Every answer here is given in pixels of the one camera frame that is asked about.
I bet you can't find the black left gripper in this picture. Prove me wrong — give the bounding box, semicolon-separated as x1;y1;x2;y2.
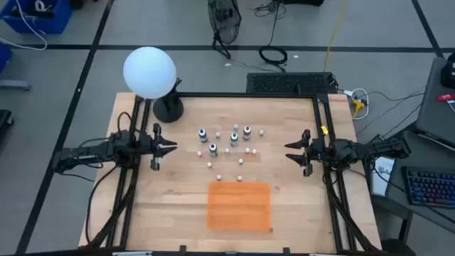
139;123;178;171

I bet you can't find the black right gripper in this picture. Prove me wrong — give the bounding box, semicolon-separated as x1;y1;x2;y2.
284;129;327;178

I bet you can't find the black vented computer case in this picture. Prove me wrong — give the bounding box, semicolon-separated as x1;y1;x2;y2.
246;72;338;95

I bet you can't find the white globe lamp black base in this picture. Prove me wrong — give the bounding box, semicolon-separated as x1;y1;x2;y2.
122;46;185;124

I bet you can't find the white power strip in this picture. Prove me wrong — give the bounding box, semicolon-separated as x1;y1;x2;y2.
343;87;370;121

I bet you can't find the orange mat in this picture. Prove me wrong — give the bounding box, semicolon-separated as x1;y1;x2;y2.
206;181;272;233

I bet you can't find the white paper sheet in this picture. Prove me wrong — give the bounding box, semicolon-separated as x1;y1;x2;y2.
369;155;396;197

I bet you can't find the dark grey desk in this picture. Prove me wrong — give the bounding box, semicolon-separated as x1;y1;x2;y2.
414;56;455;150
369;129;455;232

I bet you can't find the backlit black keyboard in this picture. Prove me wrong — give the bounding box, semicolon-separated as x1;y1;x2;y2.
401;166;455;210

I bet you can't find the black floor fan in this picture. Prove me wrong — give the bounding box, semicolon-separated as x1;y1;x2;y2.
208;0;242;60

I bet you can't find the black equipment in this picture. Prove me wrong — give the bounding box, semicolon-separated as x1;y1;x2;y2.
280;0;325;7

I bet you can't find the grey flat bar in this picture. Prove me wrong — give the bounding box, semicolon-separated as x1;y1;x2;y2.
0;80;32;92

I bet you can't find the blue plastic bin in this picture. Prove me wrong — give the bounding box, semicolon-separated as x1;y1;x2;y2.
0;42;14;75
0;0;74;36

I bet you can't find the black device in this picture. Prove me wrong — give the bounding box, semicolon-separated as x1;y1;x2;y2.
440;51;455;90

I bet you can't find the black metal table frame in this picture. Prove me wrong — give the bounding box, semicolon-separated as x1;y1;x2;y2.
83;91;381;254

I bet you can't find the coiled black cable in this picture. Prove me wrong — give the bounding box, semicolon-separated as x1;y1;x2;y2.
258;0;289;67

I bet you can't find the yellow cable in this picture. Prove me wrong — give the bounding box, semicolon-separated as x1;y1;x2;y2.
322;0;349;72

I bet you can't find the white cable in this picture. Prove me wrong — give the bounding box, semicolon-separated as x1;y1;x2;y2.
0;0;49;51

